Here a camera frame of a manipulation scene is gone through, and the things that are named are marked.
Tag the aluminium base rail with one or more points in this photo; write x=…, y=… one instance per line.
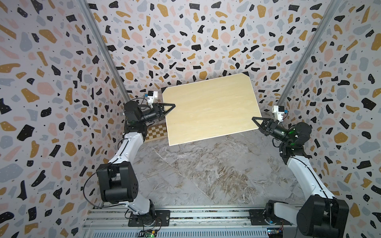
x=208, y=221

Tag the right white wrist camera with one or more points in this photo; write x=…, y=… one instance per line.
x=279, y=113

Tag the aluminium corner post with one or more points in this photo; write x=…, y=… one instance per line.
x=328, y=15
x=83, y=5

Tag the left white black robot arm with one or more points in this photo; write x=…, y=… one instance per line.
x=117, y=179

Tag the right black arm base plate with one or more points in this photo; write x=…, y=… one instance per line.
x=258, y=218

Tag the wooden chess board box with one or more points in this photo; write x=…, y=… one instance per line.
x=156, y=132

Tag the green circuit board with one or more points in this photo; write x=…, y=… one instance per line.
x=147, y=234

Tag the right circuit board with wires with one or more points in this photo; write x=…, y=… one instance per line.
x=275, y=233

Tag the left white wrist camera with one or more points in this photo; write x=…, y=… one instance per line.
x=151, y=97

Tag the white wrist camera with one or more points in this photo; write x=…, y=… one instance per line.
x=151, y=97
x=279, y=113

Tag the left aluminium corner post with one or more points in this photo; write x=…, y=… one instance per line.
x=83, y=5

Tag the light wooden canvas board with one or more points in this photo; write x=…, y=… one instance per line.
x=211, y=108

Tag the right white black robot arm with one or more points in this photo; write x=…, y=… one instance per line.
x=322, y=215

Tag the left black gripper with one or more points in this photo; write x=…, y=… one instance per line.
x=160, y=107

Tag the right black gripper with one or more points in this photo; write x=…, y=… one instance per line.
x=270, y=129

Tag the right aluminium corner post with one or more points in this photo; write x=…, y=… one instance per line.
x=328, y=15

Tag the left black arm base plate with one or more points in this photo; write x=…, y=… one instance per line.
x=159, y=218

